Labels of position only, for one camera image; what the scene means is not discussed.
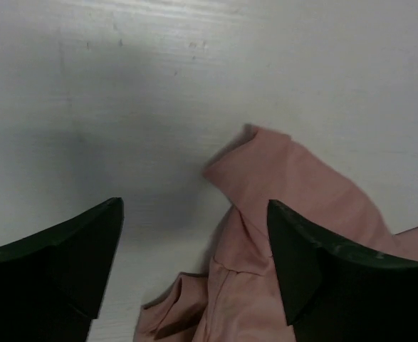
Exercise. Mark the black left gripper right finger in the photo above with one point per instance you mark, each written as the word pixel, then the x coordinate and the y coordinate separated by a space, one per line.
pixel 334 289

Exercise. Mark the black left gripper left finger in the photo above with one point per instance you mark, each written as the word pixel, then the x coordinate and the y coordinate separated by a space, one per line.
pixel 52 283

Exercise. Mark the pink t shirt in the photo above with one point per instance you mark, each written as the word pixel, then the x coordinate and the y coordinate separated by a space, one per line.
pixel 238 299

